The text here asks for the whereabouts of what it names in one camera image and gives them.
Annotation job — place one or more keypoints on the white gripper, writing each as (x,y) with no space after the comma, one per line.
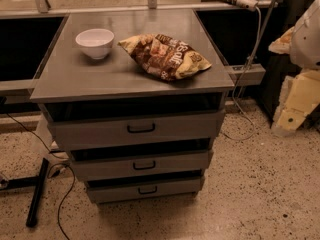
(307,43)

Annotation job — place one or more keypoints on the grey bottom drawer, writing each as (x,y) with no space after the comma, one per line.
(148,189)

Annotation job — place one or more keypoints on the grey drawer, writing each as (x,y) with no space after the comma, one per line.
(123,167)
(111,132)
(148,189)

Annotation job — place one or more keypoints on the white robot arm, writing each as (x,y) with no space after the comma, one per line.
(302,42)

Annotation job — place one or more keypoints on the grey drawer cabinet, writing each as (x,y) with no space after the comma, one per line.
(73,87)

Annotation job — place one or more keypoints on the grey middle drawer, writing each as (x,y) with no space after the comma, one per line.
(123,167)

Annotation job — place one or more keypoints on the grey top drawer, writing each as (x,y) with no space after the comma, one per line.
(111,132)

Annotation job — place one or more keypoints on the brown yellow chip bag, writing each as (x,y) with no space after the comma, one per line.
(164,57)

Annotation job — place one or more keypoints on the white bowl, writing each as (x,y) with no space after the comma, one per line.
(95,43)

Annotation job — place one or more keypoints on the black metal floor bar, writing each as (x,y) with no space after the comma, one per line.
(40,180)

